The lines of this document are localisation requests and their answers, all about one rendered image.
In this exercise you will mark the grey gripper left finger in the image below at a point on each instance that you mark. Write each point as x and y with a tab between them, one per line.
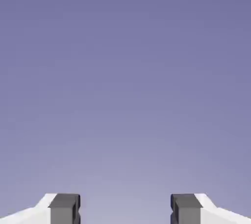
60	210

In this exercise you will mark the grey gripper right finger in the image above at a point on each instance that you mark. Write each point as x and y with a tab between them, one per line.
188	210

